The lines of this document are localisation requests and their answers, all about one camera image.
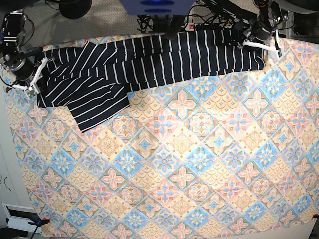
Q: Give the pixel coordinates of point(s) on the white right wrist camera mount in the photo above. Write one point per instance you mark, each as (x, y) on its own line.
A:
(30, 89)

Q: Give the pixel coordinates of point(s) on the white power strip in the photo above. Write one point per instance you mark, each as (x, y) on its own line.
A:
(191, 27)

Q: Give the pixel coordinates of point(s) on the white wall vent panel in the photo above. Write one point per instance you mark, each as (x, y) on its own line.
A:
(19, 216)

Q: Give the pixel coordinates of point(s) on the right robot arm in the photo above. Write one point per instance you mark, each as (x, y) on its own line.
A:
(13, 37)

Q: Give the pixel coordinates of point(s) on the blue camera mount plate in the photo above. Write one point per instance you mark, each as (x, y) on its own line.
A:
(157, 7)

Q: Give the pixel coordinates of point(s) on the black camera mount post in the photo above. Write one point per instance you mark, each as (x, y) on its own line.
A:
(174, 27)

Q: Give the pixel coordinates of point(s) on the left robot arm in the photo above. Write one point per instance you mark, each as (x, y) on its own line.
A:
(269, 13)

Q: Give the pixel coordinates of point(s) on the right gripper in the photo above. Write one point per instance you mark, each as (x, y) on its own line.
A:
(21, 71)

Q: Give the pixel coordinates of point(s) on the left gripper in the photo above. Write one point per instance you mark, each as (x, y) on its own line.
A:
(257, 32)

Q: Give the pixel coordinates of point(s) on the navy white striped T-shirt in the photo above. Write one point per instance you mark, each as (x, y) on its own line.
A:
(93, 81)

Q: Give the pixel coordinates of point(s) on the blue clamp lower left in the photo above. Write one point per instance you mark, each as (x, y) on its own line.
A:
(38, 223)

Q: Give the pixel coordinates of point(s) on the patterned floral tablecloth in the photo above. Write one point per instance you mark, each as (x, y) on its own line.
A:
(210, 157)

